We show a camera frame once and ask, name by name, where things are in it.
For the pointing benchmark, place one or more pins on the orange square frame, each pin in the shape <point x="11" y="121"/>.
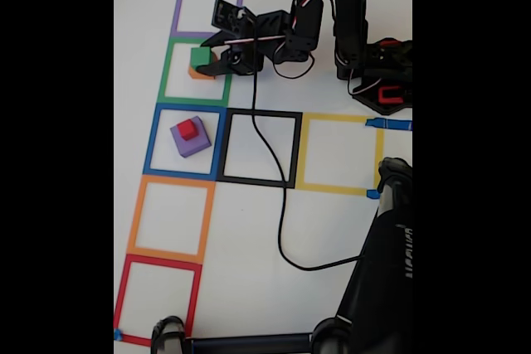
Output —
<point x="134" y="221"/>

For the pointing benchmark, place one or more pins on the green square frame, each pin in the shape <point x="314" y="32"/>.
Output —
<point x="164" y="76"/>

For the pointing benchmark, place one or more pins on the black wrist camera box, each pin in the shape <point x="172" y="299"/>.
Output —
<point x="228" y="18"/>

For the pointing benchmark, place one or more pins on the yellow square frame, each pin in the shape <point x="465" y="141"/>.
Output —
<point x="303" y="155"/>

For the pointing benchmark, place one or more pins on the black square frame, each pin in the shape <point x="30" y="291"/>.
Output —
<point x="222" y="146"/>

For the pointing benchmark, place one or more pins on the green cube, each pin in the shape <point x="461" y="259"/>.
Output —
<point x="200" y="56"/>

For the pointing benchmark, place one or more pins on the purple square frame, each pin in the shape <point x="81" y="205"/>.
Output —
<point x="177" y="10"/>

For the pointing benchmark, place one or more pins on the large purple cube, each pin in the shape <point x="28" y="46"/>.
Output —
<point x="193" y="146"/>

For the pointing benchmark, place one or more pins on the orange cube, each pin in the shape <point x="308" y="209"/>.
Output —
<point x="199" y="75"/>

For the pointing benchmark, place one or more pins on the red base clamp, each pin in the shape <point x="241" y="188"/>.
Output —
<point x="381" y="95"/>

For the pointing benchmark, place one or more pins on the black camera tripod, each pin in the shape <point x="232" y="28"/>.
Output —
<point x="381" y="271"/>

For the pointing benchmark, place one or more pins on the blue square frame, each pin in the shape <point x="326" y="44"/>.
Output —
<point x="150" y="146"/>

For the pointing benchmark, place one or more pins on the small red cube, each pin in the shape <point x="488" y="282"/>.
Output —
<point x="187" y="128"/>

